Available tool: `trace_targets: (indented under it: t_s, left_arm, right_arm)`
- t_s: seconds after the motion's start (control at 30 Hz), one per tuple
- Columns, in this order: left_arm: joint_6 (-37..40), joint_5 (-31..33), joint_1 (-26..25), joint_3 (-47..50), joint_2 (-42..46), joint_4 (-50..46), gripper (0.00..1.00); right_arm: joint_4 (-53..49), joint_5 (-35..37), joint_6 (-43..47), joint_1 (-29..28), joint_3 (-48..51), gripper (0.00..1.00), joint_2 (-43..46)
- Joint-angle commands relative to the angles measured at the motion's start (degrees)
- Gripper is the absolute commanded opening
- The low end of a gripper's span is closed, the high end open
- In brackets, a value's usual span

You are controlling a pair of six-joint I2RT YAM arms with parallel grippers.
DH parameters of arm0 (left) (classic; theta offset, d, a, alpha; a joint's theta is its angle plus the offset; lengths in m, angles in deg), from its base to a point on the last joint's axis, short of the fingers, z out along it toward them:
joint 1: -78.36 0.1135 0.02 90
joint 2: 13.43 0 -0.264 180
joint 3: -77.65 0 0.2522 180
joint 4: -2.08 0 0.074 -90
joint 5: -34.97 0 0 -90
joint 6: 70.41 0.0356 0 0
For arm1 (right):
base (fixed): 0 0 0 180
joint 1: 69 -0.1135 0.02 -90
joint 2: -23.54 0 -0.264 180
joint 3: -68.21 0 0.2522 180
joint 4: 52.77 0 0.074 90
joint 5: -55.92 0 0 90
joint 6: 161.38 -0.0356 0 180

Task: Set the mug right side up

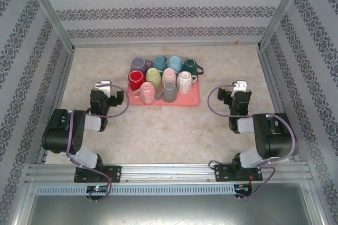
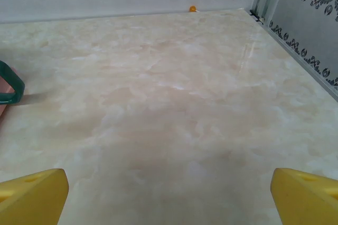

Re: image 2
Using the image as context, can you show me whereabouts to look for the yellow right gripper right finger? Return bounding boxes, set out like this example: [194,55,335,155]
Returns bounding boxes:
[270,167,338,225]

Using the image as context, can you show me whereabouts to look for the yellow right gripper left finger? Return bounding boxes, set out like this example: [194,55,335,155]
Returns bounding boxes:
[0,168,70,225]

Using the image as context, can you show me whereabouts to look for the dark green mug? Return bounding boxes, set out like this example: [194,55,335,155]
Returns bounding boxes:
[0,60,26,106]

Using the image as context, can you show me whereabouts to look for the pink plastic tray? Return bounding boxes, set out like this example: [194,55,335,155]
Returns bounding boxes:
[0,67,19,119]

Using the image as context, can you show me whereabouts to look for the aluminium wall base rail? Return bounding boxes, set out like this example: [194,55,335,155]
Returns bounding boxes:
[262,20,338,98]

